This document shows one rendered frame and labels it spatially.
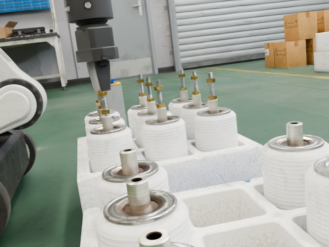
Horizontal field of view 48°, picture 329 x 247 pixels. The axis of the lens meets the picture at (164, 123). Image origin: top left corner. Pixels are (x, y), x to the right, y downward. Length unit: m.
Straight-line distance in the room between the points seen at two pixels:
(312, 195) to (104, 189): 0.24
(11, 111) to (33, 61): 4.90
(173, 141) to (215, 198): 0.22
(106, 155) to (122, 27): 5.25
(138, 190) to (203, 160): 0.41
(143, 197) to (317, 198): 0.19
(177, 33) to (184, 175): 5.31
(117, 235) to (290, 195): 0.27
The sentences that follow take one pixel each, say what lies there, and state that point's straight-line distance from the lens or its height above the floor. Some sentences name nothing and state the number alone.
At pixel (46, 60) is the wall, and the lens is 5.93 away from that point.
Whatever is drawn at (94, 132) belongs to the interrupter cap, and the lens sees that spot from 0.77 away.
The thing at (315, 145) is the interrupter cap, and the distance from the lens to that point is 0.53.
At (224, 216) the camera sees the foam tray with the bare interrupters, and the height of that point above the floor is 0.14.
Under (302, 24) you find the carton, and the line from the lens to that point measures 4.58.
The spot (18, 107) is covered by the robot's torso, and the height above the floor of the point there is 0.30.
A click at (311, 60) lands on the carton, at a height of 0.05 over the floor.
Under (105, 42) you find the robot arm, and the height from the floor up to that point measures 0.43.
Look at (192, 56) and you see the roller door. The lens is 6.11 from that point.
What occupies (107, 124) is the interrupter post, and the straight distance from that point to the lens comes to 0.77.
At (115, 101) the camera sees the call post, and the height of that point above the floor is 0.26.
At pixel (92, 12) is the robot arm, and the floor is 0.48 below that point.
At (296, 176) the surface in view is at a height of 0.22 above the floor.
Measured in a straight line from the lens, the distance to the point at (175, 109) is 1.02.
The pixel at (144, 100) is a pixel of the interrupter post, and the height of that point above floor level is 0.27.
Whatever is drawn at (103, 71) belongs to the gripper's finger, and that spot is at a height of 0.37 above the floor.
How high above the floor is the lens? 0.41
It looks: 12 degrees down
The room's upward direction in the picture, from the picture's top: 7 degrees counter-clockwise
